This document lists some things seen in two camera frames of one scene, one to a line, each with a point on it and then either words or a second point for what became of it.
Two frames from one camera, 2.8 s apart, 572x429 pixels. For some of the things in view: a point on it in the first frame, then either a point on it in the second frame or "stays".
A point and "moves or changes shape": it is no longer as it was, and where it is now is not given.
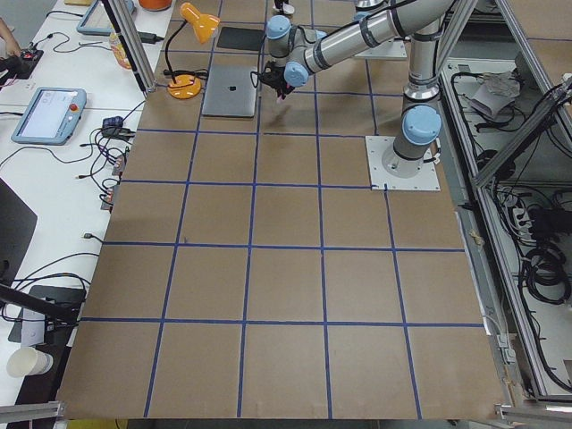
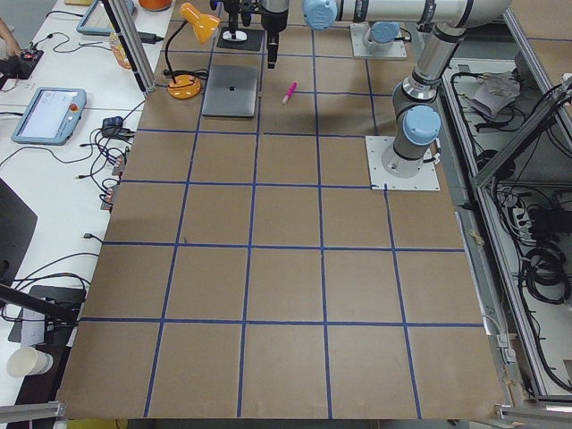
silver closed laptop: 230,91 stays
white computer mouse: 288,8 moves or changes shape
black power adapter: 149,37 stays
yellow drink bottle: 119,51 stays
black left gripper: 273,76 -> 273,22
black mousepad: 242,38 stays
